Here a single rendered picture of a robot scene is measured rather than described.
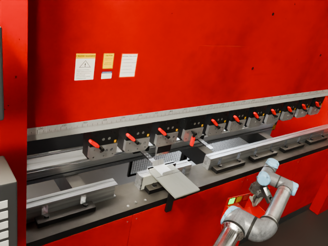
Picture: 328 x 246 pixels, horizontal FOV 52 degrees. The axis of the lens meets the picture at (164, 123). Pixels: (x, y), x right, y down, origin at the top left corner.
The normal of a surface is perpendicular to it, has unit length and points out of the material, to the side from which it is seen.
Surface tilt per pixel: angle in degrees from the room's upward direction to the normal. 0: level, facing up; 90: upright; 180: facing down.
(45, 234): 0
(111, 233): 90
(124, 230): 90
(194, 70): 90
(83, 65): 90
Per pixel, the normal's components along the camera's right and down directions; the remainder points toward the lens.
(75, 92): 0.58, 0.46
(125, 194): 0.18, -0.88
